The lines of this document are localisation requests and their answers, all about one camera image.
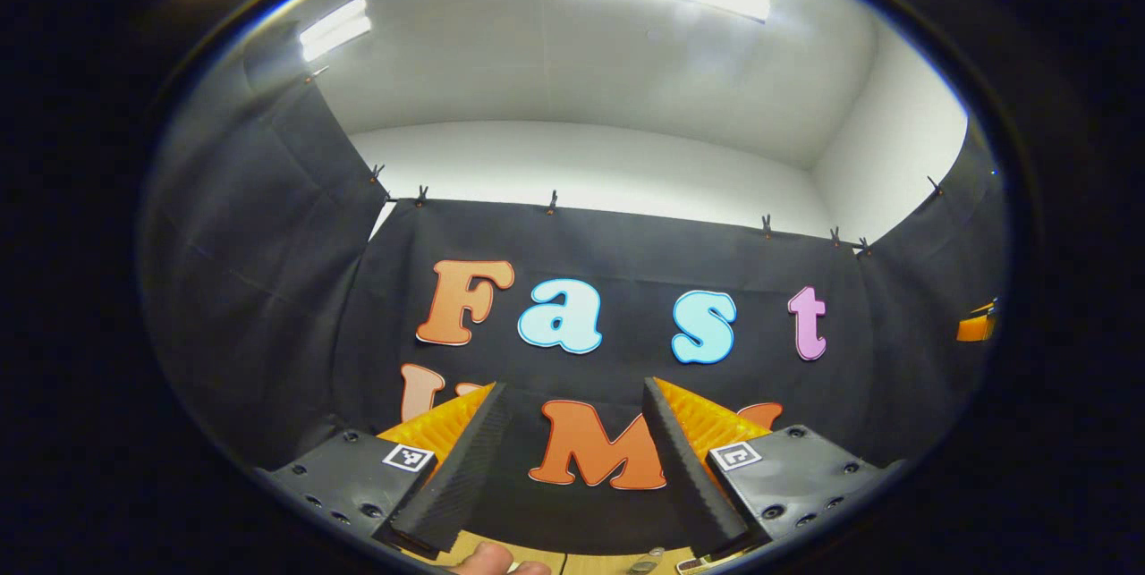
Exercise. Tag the row of black clips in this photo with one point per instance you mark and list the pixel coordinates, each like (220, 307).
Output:
(553, 201)

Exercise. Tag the ceiling light panel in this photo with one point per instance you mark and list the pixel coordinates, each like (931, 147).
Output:
(335, 28)

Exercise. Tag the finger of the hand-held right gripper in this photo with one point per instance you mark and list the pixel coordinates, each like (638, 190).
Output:
(975, 326)

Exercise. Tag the white divided plate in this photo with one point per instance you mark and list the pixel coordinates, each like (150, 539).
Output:
(707, 564)

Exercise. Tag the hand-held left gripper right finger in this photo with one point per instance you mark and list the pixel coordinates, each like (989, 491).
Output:
(689, 468)

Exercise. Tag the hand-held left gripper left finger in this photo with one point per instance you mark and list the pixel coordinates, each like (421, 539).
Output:
(465, 468)

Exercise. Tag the clear plastic water bottle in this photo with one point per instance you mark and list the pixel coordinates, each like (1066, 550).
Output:
(646, 562)

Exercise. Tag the black backdrop cloth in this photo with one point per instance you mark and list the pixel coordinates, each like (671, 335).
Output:
(626, 244)

